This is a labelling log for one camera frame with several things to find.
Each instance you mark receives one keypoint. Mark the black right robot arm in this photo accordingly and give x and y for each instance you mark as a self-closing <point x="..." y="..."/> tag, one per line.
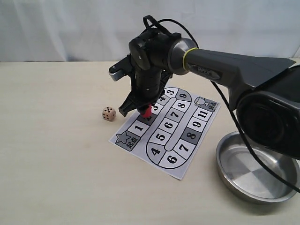
<point x="264" y="92"/>

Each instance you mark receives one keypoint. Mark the paper game board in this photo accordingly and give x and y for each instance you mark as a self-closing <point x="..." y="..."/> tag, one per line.
<point x="170" y="137"/>

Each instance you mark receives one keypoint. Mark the white curtain backdrop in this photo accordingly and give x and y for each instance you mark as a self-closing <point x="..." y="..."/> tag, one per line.
<point x="100" y="30"/>

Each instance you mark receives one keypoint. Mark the wooden die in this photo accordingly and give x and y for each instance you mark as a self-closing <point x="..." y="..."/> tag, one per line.
<point x="109" y="113"/>

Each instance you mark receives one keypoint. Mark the red cylinder game piece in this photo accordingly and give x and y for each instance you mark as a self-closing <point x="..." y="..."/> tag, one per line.
<point x="147" y="112"/>

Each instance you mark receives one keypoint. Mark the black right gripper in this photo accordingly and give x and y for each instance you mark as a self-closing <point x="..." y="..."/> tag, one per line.
<point x="148" y="87"/>

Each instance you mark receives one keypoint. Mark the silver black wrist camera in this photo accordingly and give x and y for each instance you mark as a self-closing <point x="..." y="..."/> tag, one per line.
<point x="120" y="69"/>

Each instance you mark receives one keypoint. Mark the steel round bowl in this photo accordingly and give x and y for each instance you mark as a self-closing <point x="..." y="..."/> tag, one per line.
<point x="247" y="179"/>

